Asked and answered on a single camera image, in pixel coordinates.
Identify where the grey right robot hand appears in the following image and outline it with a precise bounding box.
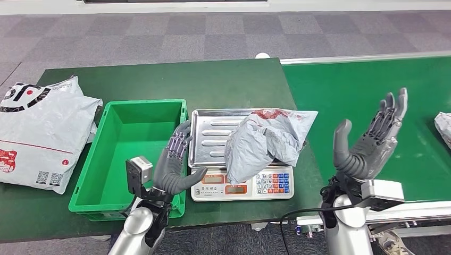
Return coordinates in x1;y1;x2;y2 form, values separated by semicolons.
332;88;408;181

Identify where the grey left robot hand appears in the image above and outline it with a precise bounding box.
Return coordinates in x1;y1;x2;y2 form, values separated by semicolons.
152;120;208;197

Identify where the grey parcel red logo text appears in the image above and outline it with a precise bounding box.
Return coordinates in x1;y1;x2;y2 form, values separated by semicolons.
434;112;451;150

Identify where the grey red-print parcel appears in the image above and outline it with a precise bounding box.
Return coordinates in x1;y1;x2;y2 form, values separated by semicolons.
224;109;319;185

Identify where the green conveyor belt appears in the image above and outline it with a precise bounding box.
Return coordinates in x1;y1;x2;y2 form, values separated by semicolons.
281;56;451;203

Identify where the green plastic crate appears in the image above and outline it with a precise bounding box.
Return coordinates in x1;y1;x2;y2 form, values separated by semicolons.
69;99;188;222

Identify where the white electronic scale steel tray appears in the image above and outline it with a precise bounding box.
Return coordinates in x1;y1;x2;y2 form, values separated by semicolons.
187;108;295;202

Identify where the grey sneaker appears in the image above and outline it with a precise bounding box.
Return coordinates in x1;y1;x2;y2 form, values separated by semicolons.
375;229;416;255

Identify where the large white black-print mailer bag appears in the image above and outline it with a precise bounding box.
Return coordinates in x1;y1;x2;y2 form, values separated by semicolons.
0;75;104;195

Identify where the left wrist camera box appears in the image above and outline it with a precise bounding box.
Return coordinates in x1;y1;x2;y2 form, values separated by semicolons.
126;156;154;196

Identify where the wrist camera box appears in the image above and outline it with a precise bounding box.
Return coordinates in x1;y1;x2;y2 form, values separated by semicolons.
359;178;406;212
126;156;154;196

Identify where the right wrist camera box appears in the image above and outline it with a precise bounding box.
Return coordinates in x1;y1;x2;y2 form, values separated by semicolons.
359;178;406;212

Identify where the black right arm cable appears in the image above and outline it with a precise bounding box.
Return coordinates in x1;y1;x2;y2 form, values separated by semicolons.
280;206;356;255

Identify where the aluminium conveyor frame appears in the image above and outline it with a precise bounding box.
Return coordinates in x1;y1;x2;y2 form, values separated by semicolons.
280;50;451;240

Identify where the small white bracket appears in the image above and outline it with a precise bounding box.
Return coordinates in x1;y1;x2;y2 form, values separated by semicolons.
250;220;288;232

